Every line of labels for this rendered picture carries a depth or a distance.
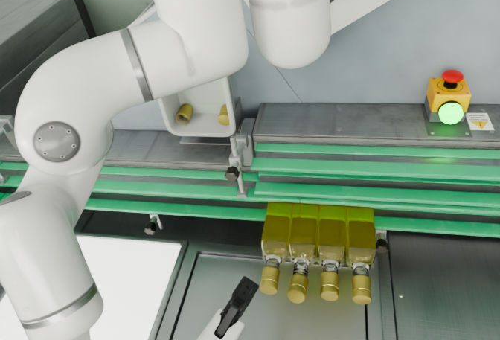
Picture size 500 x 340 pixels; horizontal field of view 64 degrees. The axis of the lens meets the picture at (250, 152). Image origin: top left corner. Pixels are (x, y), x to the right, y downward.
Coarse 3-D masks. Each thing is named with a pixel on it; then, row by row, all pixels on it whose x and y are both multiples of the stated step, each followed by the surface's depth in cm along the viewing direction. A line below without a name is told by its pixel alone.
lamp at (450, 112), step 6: (450, 102) 81; (456, 102) 81; (438, 108) 83; (444, 108) 81; (450, 108) 80; (456, 108) 80; (438, 114) 83; (444, 114) 81; (450, 114) 80; (456, 114) 80; (462, 114) 80; (444, 120) 81; (450, 120) 81; (456, 120) 81
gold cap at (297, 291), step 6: (294, 276) 78; (300, 276) 77; (294, 282) 76; (300, 282) 76; (306, 282) 77; (294, 288) 75; (300, 288) 75; (306, 288) 76; (288, 294) 75; (294, 294) 75; (300, 294) 74; (294, 300) 75; (300, 300) 75
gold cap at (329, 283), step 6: (324, 276) 77; (330, 276) 77; (336, 276) 77; (324, 282) 76; (330, 282) 76; (336, 282) 76; (324, 288) 75; (330, 288) 75; (336, 288) 75; (324, 294) 75; (330, 294) 75; (336, 294) 74; (330, 300) 76
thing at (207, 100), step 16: (224, 80) 86; (176, 96) 99; (192, 96) 99; (208, 96) 98; (224, 96) 97; (176, 112) 100; (208, 112) 101; (176, 128) 99; (192, 128) 99; (208, 128) 98; (224, 128) 97
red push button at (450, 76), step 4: (444, 72) 82; (448, 72) 81; (452, 72) 81; (456, 72) 81; (460, 72) 81; (444, 76) 81; (448, 76) 80; (452, 76) 80; (456, 76) 80; (460, 76) 80; (448, 80) 80; (452, 80) 80; (456, 80) 80; (460, 80) 80; (448, 84) 82; (452, 84) 82
